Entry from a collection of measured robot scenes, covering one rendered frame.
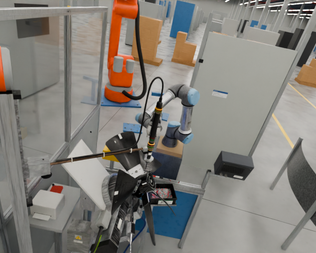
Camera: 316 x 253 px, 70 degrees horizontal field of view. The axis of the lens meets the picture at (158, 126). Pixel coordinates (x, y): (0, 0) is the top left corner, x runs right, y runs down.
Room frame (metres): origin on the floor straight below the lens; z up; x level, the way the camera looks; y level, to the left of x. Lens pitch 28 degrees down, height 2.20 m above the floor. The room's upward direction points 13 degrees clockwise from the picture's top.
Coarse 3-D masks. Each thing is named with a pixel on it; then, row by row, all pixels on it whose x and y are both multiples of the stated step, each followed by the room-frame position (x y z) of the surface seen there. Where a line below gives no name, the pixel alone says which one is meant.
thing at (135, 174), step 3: (138, 165) 1.13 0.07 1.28; (132, 168) 1.11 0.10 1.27; (135, 168) 1.12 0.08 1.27; (138, 168) 1.12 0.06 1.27; (141, 168) 1.13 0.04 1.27; (129, 171) 1.09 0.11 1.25; (132, 171) 1.10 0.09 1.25; (138, 171) 1.11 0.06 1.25; (141, 171) 1.12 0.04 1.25; (129, 174) 1.08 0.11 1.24; (132, 174) 1.08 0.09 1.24; (135, 174) 1.09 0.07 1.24; (138, 174) 1.10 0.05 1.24; (135, 177) 1.08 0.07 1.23
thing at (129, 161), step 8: (128, 136) 1.24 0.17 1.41; (112, 144) 1.14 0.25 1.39; (120, 144) 1.17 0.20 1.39; (128, 144) 1.19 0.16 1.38; (128, 152) 1.15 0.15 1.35; (136, 152) 1.18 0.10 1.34; (120, 160) 1.10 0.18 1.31; (128, 160) 1.12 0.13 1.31; (136, 160) 1.14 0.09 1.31; (128, 168) 1.09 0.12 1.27
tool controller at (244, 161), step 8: (224, 152) 1.56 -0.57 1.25; (216, 160) 1.60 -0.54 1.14; (224, 160) 1.48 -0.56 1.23; (232, 160) 1.50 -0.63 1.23; (240, 160) 1.52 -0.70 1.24; (248, 160) 1.54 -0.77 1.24; (216, 168) 1.53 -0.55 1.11; (224, 168) 1.49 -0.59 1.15; (232, 168) 1.49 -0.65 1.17; (240, 168) 1.48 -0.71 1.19; (248, 168) 1.48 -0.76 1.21; (224, 176) 1.52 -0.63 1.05; (232, 176) 1.51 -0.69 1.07; (240, 176) 1.51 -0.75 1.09
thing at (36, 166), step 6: (36, 156) 0.84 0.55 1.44; (42, 156) 0.85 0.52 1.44; (30, 162) 0.79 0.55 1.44; (36, 162) 0.80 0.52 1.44; (42, 162) 0.80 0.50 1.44; (48, 162) 0.81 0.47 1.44; (30, 168) 0.76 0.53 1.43; (36, 168) 0.78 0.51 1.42; (42, 168) 0.79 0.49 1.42; (48, 168) 0.81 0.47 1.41; (30, 174) 0.76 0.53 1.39; (36, 174) 0.77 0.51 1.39; (42, 174) 0.79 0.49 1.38; (48, 174) 0.81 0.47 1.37
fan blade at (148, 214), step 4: (148, 204) 0.96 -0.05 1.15; (144, 208) 0.98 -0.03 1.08; (148, 208) 0.95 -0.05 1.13; (148, 212) 0.94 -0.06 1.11; (148, 216) 0.93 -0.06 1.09; (148, 220) 0.92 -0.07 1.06; (152, 220) 0.85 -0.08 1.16; (148, 224) 0.91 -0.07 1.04; (152, 224) 0.84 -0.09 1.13; (148, 228) 0.91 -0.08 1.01; (152, 228) 0.84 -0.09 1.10; (152, 232) 0.84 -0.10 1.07; (152, 236) 0.84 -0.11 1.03; (152, 240) 0.85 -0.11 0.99
